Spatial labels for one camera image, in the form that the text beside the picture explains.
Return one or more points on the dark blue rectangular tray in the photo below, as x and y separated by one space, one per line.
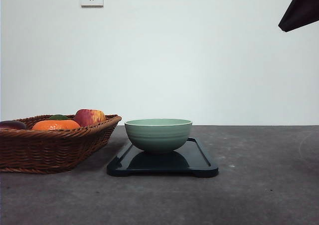
189 159

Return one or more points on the orange tangerine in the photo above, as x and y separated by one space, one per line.
55 125

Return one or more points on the dark purple fruit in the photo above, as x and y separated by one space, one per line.
13 124

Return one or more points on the dark green fruit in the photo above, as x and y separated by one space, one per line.
58 117

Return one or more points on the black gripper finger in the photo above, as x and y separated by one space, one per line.
299 13

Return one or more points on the light green ribbed bowl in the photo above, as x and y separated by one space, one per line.
158 135

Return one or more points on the red yellow apple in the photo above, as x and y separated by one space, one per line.
89 117

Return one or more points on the brown wicker basket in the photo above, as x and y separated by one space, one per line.
52 144

